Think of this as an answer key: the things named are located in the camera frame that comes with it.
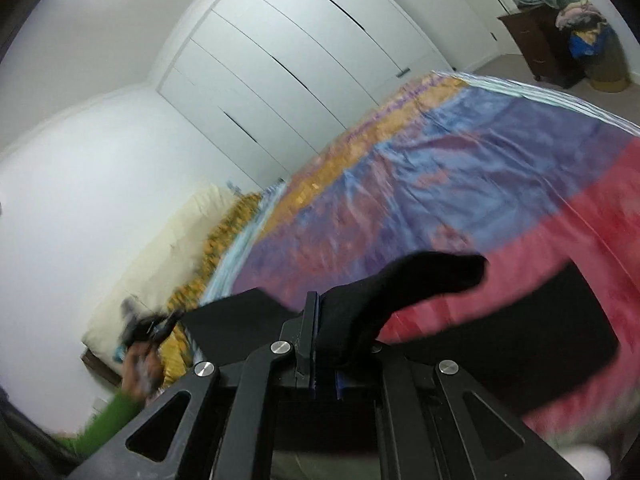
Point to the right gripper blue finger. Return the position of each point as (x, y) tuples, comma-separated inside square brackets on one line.
[(301, 333)]

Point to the black pants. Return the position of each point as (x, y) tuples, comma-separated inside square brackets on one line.
[(527, 354)]

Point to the green sleeved left forearm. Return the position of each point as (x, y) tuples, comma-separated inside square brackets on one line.
[(122, 409)]

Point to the person's left hand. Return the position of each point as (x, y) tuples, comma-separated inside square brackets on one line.
[(142, 372)]

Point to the cream padded headboard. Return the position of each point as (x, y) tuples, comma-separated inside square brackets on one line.
[(167, 262)]

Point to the yellow green floral blanket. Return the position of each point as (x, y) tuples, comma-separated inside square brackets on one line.
[(175, 351)]

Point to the blue striped bed sheet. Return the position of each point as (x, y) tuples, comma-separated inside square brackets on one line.
[(233, 259)]

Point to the colourful patchwork bedspread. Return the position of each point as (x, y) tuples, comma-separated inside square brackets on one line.
[(530, 179)]

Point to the white built-in wardrobe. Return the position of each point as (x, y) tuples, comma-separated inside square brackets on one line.
[(270, 83)]

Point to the white room door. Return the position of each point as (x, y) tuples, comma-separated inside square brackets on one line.
[(469, 33)]

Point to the dark wooden side cabinet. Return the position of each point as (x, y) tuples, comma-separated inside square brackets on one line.
[(545, 48)]

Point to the pile of clothes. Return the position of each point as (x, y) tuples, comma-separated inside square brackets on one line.
[(593, 42)]

